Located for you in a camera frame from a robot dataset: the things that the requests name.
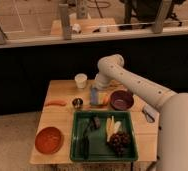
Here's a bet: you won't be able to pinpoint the orange fruit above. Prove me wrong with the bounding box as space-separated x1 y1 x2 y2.
102 95 109 106

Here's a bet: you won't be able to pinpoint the green plastic bin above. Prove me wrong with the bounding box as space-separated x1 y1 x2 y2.
70 111 138 162

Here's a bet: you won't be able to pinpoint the blue plastic cup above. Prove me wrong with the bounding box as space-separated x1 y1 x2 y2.
88 87 103 108

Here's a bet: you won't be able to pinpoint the black utensil in bin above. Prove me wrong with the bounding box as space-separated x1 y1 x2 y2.
83 116 101 159

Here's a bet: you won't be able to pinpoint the white plastic cup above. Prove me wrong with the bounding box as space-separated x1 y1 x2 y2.
74 73 87 89

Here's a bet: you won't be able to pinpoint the orange red bowl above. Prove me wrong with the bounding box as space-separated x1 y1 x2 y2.
35 127 64 155

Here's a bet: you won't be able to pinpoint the dark grape bunch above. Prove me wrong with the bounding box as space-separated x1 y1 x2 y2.
108 131 131 156

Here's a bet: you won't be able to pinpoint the yellow banana pieces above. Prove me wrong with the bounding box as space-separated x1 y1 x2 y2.
106 116 121 141

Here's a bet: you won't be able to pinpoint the orange carrot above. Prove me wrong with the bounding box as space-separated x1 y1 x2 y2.
44 100 67 106

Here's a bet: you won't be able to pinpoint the purple bowl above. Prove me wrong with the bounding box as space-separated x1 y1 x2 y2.
110 90 134 111

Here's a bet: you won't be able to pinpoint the wooden background table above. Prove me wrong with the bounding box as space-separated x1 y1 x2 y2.
51 18 118 36

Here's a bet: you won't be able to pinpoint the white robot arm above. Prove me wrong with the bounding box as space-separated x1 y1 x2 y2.
95 54 188 171

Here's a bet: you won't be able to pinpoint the small metal cup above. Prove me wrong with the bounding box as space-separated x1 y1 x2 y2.
72 98 83 109

